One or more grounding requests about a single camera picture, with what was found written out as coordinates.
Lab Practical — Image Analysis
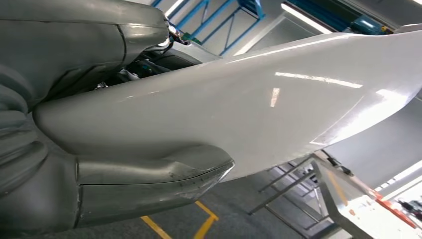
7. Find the steel workbench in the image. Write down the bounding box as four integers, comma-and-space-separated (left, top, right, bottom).
247, 150, 422, 239

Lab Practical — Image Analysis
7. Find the ceiling light strip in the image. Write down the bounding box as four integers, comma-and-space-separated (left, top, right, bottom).
280, 2, 333, 35

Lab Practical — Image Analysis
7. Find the blue metal shelf rack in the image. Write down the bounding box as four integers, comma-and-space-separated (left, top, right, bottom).
151, 0, 265, 57

